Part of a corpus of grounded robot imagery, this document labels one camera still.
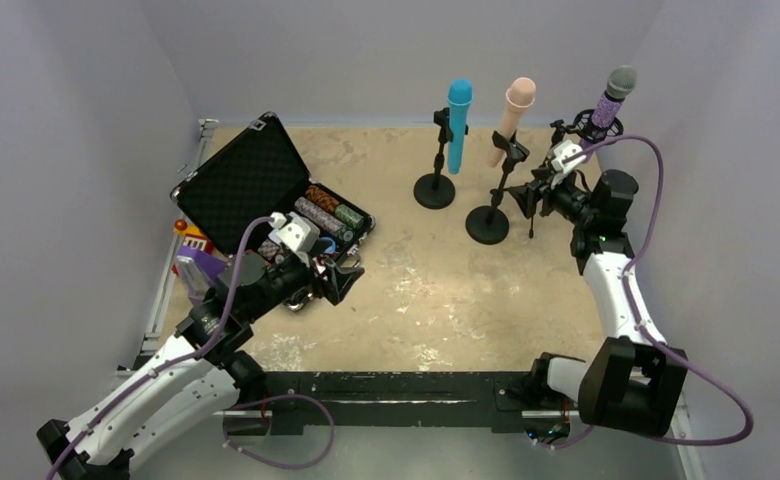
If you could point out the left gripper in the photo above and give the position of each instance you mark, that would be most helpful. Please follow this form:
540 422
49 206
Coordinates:
327 279

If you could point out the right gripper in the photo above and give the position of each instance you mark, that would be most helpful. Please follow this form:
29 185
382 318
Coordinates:
543 198

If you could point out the black round-base stand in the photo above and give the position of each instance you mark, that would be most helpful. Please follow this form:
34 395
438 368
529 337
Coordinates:
488 224
434 190

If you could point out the black tripod shock-mount stand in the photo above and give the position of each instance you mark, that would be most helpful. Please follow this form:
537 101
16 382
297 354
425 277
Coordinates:
562 131

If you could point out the pink microphone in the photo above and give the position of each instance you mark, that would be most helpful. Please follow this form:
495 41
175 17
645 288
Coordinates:
519 97

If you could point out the blue microphone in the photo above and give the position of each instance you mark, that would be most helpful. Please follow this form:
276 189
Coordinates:
459 99

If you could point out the purple glitter microphone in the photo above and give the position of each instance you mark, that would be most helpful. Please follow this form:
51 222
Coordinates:
608 102

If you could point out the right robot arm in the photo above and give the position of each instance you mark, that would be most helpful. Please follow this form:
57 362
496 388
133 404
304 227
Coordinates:
630 385

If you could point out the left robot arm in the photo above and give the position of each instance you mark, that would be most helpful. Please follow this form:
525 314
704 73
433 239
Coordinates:
200 369

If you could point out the blue blind button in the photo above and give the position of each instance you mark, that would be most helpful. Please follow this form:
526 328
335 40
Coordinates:
329 245

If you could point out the green chip stack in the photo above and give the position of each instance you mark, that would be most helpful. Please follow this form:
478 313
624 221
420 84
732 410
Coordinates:
349 217

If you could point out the blue tan chip row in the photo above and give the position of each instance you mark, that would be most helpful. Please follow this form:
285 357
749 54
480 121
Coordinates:
323 219

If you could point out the orange black chip row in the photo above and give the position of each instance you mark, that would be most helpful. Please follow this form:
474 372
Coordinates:
322 198

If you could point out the black poker chip case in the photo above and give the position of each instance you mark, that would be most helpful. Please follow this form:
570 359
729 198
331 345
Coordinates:
257 173

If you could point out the purple toy box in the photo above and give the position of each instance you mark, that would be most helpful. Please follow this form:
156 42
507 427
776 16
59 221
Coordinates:
194 262

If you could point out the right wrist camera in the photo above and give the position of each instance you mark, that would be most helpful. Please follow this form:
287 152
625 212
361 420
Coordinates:
564 158

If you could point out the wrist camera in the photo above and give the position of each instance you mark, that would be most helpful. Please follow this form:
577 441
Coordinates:
294 232
564 158

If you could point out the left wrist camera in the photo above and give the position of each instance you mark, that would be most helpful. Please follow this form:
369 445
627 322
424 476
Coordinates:
294 232

